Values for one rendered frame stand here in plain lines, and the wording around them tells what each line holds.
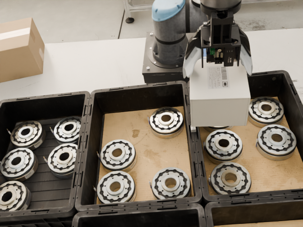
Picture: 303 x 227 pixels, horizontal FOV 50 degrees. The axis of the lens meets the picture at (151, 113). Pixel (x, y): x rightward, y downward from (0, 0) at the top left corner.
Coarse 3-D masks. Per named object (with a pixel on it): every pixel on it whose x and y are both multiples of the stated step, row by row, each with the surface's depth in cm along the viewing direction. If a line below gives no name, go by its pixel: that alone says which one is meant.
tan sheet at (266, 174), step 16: (240, 128) 97; (256, 128) 96; (288, 128) 95; (208, 160) 91; (240, 160) 90; (256, 160) 89; (272, 160) 88; (288, 160) 88; (208, 176) 88; (256, 176) 86; (272, 176) 85; (288, 176) 85
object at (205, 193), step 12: (264, 72) 97; (276, 72) 96; (288, 84) 92; (300, 108) 86; (204, 168) 78; (204, 180) 76; (204, 192) 74; (252, 192) 73; (264, 192) 72; (276, 192) 72; (288, 192) 72; (300, 192) 71
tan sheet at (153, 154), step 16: (128, 112) 107; (144, 112) 106; (112, 128) 103; (128, 128) 102; (144, 128) 101; (144, 144) 97; (160, 144) 97; (176, 144) 96; (144, 160) 94; (160, 160) 93; (176, 160) 92; (144, 176) 90; (144, 192) 87; (192, 192) 85
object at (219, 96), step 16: (208, 64) 72; (240, 64) 70; (192, 80) 69; (208, 80) 69; (224, 80) 68; (240, 80) 67; (192, 96) 66; (208, 96) 66; (224, 96) 65; (240, 96) 64; (192, 112) 69; (208, 112) 68; (224, 112) 68; (240, 112) 68
